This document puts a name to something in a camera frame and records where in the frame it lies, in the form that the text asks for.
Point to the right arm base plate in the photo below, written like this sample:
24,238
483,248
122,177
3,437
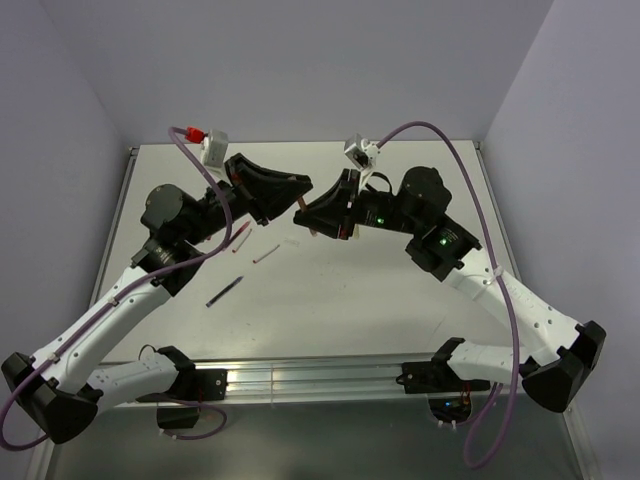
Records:
427,377

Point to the white red marker upper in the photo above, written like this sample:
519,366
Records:
243,241

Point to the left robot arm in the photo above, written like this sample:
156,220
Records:
62,386

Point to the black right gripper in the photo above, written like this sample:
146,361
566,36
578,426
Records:
328,211

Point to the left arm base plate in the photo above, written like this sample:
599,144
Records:
201,385

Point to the clear pen cap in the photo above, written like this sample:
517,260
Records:
291,242

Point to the orange red pen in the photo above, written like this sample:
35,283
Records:
303,207

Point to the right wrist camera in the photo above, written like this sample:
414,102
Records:
363,154

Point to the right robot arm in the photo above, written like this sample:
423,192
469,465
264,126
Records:
555,353

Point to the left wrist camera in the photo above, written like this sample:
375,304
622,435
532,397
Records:
213,146

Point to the purple pen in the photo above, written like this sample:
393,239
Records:
224,291

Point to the aluminium rail frame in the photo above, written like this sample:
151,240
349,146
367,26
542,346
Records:
330,319

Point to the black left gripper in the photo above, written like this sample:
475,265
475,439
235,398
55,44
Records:
263,193

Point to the pink pen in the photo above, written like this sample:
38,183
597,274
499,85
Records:
239,231

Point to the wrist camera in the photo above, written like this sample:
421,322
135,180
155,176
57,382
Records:
213,146
363,154

